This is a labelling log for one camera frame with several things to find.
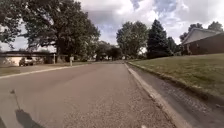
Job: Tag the round green tree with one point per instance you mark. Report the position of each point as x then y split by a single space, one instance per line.
131 38

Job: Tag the grey asphalt road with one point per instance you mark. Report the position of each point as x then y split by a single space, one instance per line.
93 93

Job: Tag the dark conifer tree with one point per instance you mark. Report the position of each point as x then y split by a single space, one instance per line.
157 40

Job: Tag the pale concrete kerb strip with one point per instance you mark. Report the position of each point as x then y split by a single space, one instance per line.
156 98

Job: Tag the large leafy tree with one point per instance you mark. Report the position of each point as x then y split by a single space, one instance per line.
63 23

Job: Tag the robot's own part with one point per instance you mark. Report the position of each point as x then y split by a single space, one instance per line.
143 126

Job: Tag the green grass lawn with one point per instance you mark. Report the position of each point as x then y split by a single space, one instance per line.
186 70

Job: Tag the pale concrete kerb line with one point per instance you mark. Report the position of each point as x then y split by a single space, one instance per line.
33 71

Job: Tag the vehicle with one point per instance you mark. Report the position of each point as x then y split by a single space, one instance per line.
26 61

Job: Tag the dark gravel gutter strip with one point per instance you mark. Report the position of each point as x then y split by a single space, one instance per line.
190 106

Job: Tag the brick house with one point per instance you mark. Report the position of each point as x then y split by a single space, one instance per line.
206 45

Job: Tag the grass verge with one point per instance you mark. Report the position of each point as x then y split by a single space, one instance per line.
13 70

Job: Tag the low pale house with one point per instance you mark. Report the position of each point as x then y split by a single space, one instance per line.
11 60

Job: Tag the mailbox on post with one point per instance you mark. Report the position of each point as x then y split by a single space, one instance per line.
71 59

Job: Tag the post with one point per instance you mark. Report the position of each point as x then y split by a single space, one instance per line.
54 58

